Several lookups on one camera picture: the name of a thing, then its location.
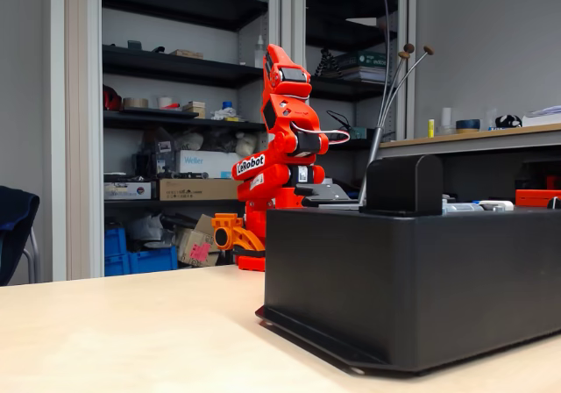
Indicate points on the white Weller box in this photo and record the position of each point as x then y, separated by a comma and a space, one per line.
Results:
210, 165

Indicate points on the black and white object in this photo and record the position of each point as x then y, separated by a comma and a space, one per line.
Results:
508, 121

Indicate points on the dark blue chair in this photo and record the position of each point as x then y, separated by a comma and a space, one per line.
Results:
15, 217

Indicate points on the cardboard box with pink sticker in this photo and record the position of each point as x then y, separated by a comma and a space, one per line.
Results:
186, 237

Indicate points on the black task board box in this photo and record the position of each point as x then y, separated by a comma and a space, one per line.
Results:
394, 279

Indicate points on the black rounded post block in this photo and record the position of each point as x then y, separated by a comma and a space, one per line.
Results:
403, 187

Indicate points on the stack of books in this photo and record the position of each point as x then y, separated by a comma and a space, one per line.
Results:
364, 66

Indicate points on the orange printed clamp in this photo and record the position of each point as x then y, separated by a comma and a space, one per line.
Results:
234, 224

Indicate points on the yellow glue stick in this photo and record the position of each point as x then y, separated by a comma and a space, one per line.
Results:
431, 129

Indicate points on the white plastic bottle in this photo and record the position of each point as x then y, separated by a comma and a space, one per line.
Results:
260, 55

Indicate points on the metal stand with cork balls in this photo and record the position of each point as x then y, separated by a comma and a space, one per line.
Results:
375, 147

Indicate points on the white tape roll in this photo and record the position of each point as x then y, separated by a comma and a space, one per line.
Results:
165, 102

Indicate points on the brown tape roll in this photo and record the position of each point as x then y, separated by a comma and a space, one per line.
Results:
135, 103

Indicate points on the silver metal door hinge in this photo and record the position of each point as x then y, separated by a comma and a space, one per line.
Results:
460, 208

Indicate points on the small wooden box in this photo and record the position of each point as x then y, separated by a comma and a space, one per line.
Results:
195, 110

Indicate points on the white cylinder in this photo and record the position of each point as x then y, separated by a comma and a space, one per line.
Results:
445, 121

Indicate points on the red rounded object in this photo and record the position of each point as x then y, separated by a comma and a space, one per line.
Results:
111, 101

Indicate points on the blue tape roll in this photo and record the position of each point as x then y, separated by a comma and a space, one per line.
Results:
468, 125

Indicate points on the grey desk with wooden top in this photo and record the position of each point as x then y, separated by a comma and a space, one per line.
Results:
482, 145

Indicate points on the white printed box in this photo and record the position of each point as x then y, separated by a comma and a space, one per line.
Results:
127, 191

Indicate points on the grey shelving cabinet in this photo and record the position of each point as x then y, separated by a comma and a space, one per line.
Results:
184, 66

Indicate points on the metal chair frame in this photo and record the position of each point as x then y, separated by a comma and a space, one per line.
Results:
34, 252

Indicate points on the white crumpled cloth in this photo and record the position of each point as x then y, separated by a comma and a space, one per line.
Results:
225, 113

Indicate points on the black flexible tripod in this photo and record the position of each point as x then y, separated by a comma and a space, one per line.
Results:
328, 64

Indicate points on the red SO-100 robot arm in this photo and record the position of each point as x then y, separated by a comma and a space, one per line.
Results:
271, 182

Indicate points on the blue plastic crate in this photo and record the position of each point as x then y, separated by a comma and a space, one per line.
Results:
115, 241
153, 261

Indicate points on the flat brown cardboard box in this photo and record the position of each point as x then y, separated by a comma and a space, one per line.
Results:
197, 190

